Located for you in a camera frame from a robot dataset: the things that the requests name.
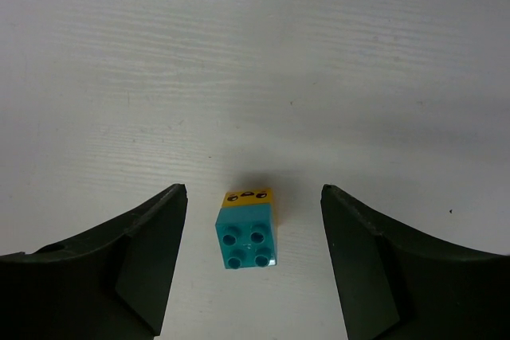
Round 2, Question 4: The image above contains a blue yellow lego cube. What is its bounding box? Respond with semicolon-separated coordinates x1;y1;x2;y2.
215;188;277;270

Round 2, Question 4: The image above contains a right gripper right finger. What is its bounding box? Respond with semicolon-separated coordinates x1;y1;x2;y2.
320;185;509;339

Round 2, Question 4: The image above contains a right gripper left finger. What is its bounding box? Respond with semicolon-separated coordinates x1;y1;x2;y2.
1;184;187;339

